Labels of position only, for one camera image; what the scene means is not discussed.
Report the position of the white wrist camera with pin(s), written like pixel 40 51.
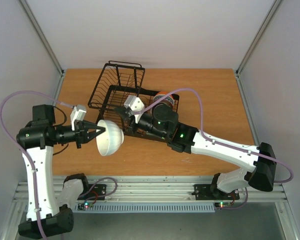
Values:
pixel 78 113
pixel 134 104

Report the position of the red patterned bowl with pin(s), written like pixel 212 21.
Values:
pixel 169 100

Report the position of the white ribbed bowl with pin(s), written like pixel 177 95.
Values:
pixel 111 139

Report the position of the left green led board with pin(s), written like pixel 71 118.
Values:
pixel 86 205

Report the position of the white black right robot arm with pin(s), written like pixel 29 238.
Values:
pixel 256 169

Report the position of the aluminium left frame post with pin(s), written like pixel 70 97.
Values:
pixel 38 30

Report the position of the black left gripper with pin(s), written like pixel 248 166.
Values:
pixel 82 132

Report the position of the aluminium frame post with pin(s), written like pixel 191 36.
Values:
pixel 38 30
pixel 274 8

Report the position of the black wire dish rack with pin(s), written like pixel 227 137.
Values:
pixel 118 80

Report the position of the aluminium right frame post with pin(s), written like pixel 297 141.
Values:
pixel 274 8

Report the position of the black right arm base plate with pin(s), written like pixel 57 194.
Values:
pixel 205 192

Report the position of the white bowl with orange outside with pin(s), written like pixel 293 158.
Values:
pixel 163 93

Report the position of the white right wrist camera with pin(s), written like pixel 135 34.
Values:
pixel 134 104

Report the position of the green led board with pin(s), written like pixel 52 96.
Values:
pixel 222 204
pixel 86 205

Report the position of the aluminium front frame rails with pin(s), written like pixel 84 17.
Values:
pixel 158 189

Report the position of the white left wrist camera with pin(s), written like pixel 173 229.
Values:
pixel 78 113

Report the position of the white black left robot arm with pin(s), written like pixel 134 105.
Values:
pixel 49 215

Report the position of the right green led board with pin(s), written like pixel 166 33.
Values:
pixel 222 204

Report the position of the grey slotted cable duct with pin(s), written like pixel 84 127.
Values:
pixel 121 208

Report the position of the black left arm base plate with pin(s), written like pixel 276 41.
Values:
pixel 97 193

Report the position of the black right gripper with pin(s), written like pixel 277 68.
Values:
pixel 129 120

